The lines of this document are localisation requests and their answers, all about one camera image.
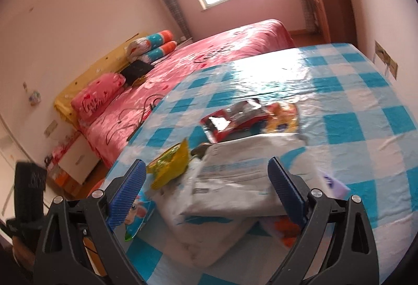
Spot white plastic bag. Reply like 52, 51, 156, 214
153, 158, 262, 267

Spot orange yellow snack packet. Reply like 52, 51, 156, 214
264, 101, 300, 133

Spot white wet wipes pack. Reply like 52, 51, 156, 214
179, 133, 309, 217

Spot red snack wrapper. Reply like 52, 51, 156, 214
200, 100, 271, 143

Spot blue cartoon snack bag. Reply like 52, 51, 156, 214
124, 174, 157, 241

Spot yellow green snack bag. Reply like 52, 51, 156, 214
146, 139, 190, 191

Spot white packet with orange print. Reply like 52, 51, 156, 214
261, 216, 303, 250

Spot standing air conditioner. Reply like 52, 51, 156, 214
141, 0, 191, 42

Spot striped colourful bolster pillows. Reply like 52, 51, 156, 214
127, 30, 175, 59

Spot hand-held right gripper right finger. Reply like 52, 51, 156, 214
267, 157, 379, 285

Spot blue white checked tablecloth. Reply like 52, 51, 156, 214
104, 43, 418, 285

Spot yellowed wall plate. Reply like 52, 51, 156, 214
374, 40, 399, 80

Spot pink pillow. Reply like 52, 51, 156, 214
70, 73, 126, 124

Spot orange teal rolled quilt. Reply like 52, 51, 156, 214
137, 41, 178, 65

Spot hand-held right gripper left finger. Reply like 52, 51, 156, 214
34, 159, 147, 285

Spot white nightstand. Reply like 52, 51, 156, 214
49, 135, 100, 188

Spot purple tissue packet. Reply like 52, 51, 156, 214
321, 169, 351, 201

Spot bed with pink sheet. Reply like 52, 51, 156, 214
70, 19, 296, 171

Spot black cushion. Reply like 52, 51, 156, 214
120, 60, 155, 86

